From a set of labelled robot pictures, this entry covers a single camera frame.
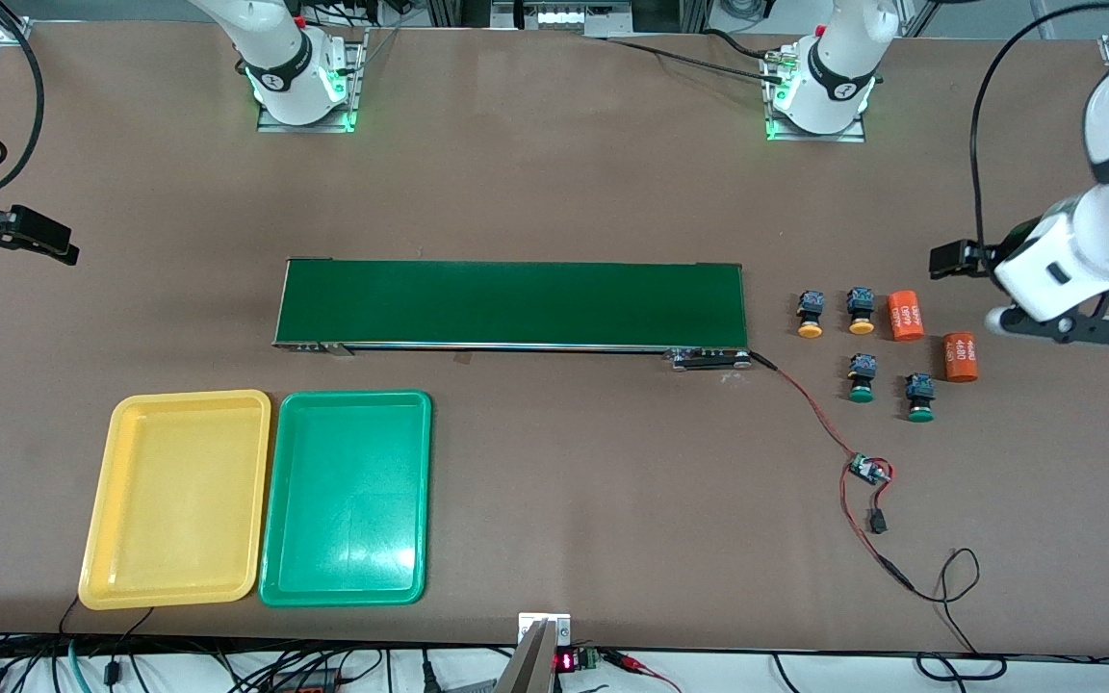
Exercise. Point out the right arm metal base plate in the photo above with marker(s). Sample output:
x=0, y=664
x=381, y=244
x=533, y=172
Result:
x=356, y=106

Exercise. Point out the green conveyor belt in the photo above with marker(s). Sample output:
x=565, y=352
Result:
x=593, y=329

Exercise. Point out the green mushroom push button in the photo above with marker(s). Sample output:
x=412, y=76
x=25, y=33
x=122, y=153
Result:
x=919, y=412
x=862, y=393

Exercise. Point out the yellow plastic tray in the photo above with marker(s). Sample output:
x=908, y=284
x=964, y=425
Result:
x=179, y=500

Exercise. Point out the green plastic tray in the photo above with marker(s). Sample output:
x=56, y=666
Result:
x=362, y=539

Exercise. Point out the red clip lead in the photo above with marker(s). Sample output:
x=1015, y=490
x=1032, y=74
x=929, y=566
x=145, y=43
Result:
x=627, y=660

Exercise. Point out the red digit display module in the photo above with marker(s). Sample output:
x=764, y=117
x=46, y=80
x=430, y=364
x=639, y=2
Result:
x=566, y=661

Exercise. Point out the orange cylinder battery cell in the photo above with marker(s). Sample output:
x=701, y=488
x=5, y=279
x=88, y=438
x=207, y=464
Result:
x=960, y=357
x=905, y=316

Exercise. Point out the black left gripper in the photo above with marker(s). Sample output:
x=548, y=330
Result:
x=1001, y=250

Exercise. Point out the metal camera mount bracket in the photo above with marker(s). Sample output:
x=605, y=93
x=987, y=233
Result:
x=535, y=664

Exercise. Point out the yellow mushroom push button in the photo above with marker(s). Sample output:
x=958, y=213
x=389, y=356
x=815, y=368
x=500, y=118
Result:
x=811, y=329
x=861, y=325

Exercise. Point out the aluminium frame with white label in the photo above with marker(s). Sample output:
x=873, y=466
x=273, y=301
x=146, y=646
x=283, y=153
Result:
x=559, y=14

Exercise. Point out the small green circuit board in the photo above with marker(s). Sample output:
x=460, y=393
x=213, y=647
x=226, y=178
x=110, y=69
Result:
x=868, y=469

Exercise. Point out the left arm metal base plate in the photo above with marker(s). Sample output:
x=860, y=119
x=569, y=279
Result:
x=843, y=137

